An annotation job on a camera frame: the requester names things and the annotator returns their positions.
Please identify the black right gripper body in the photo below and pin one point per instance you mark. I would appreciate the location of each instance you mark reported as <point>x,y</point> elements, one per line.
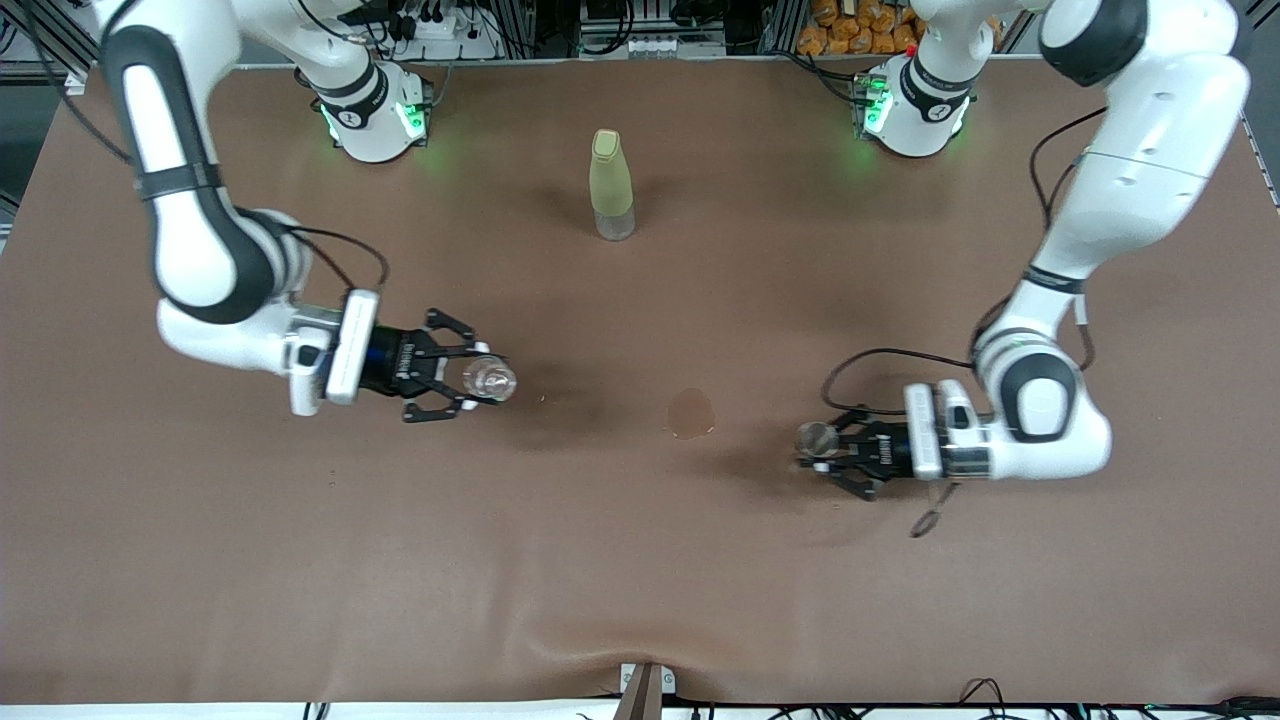
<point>393,361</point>

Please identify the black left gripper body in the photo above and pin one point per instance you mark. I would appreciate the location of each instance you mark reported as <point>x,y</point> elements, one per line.
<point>886,451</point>

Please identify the steel cone jigger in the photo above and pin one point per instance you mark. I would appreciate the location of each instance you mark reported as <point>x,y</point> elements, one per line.
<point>818,437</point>

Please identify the clear glass cup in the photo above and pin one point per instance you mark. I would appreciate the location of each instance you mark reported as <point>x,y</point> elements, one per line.
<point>490,380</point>

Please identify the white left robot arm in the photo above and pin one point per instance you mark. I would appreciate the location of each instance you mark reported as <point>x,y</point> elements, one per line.
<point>1150,150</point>

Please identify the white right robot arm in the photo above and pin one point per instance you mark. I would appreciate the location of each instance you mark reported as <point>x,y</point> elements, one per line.
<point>180,250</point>

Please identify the brown liquid puddle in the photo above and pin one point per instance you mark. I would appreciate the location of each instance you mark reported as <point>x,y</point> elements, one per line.
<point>690,413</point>

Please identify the green bottle with clear base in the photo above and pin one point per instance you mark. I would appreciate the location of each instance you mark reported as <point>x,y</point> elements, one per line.
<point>610,180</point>

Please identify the brown table mat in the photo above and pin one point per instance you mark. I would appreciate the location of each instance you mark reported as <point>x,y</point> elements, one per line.
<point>640,560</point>

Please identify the white power strip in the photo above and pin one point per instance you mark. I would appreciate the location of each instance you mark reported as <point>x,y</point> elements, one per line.
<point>450,28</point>

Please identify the black white electronics unit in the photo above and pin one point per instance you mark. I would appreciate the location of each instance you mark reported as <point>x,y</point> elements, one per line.
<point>650,45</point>

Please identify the orange bread pile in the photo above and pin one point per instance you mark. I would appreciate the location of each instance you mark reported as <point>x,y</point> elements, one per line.
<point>850,30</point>

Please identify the metal table edge bracket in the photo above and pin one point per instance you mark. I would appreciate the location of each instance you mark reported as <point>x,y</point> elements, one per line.
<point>640,695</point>

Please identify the aluminium frame corner strut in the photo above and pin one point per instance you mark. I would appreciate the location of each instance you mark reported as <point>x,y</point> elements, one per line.
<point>75,82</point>

